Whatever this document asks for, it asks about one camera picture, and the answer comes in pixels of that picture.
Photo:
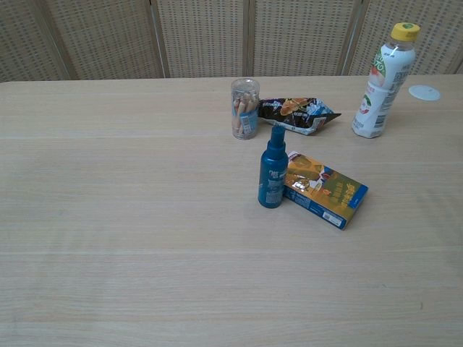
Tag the clear jar of biscuit sticks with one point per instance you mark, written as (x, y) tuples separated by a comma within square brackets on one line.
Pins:
[(245, 112)]

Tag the orange snack packet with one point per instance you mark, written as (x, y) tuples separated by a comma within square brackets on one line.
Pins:
[(325, 189)]

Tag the small blue-lidded can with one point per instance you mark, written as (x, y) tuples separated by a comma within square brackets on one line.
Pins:
[(273, 177)]

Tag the white drink bottle yellow cap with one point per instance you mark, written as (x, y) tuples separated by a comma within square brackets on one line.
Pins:
[(380, 94)]

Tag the woven folding screen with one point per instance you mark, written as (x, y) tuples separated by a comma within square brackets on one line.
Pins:
[(217, 36)]

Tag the dark snack bag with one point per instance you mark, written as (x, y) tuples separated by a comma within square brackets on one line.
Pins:
[(296, 112)]

